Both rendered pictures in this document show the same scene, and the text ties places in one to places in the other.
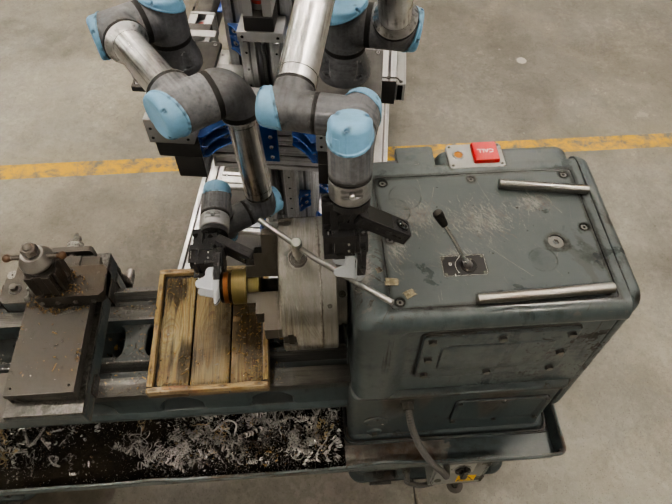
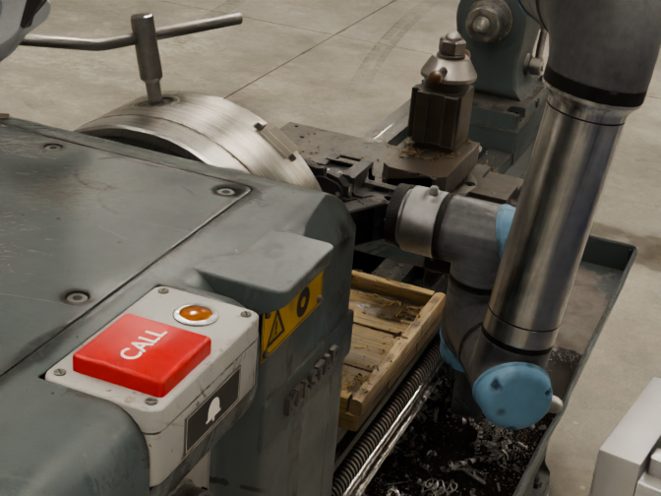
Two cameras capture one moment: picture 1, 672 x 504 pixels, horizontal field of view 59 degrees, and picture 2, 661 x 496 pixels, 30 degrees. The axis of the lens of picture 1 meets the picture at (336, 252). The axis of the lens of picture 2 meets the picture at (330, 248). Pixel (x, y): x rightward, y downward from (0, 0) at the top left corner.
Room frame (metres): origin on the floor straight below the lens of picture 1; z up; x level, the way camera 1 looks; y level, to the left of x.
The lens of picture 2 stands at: (1.37, -0.88, 1.63)
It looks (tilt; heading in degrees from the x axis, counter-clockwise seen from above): 25 degrees down; 115
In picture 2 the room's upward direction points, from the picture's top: 5 degrees clockwise
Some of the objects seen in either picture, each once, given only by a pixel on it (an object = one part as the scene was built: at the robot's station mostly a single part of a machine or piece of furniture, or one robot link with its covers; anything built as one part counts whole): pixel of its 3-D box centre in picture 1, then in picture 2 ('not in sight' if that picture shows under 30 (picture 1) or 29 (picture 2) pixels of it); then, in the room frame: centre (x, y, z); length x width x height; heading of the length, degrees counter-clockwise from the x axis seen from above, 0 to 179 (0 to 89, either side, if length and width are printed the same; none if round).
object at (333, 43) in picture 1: (347, 21); not in sight; (1.43, -0.03, 1.33); 0.13 x 0.12 x 0.14; 79
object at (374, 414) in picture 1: (432, 374); not in sight; (0.80, -0.32, 0.43); 0.60 x 0.48 x 0.86; 94
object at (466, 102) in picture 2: (46, 273); (440, 110); (0.79, 0.70, 1.07); 0.07 x 0.07 x 0.10; 4
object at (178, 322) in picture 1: (212, 327); (271, 320); (0.74, 0.33, 0.89); 0.36 x 0.30 x 0.04; 4
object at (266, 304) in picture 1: (271, 317); not in sight; (0.66, 0.15, 1.09); 0.12 x 0.11 x 0.05; 4
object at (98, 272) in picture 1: (67, 287); (431, 164); (0.80, 0.68, 0.99); 0.20 x 0.10 x 0.05; 94
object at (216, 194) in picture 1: (216, 202); (490, 239); (1.01, 0.32, 1.08); 0.11 x 0.08 x 0.09; 4
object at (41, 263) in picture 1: (34, 257); (450, 66); (0.80, 0.71, 1.13); 0.08 x 0.08 x 0.03
